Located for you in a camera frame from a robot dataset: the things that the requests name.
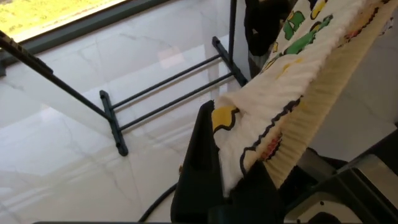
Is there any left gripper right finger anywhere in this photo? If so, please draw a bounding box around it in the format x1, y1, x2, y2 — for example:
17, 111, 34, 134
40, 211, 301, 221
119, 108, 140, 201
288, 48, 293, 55
229, 161, 285, 223

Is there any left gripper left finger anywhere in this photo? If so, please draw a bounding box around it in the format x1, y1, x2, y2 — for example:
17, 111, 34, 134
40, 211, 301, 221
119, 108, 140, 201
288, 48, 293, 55
170, 100, 224, 223

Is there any cream printed garment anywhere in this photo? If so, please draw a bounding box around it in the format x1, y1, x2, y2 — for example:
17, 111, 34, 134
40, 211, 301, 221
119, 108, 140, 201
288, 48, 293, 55
211, 0, 398, 197

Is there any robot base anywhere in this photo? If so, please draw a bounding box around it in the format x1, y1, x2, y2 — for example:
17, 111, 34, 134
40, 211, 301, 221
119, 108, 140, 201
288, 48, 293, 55
278, 123, 398, 224

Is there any black clothes rack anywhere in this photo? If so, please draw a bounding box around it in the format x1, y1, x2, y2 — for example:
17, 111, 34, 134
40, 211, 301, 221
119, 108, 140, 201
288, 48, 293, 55
0, 0, 249, 157

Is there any black garment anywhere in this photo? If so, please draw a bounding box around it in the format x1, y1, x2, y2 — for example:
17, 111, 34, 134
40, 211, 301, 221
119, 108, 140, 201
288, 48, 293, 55
244, 0, 294, 57

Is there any window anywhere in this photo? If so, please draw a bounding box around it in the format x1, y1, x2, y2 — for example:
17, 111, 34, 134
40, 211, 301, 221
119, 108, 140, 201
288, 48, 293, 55
0, 0, 175, 78

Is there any black cable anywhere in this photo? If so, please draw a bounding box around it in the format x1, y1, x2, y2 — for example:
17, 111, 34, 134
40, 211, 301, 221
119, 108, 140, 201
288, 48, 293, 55
138, 182, 178, 223

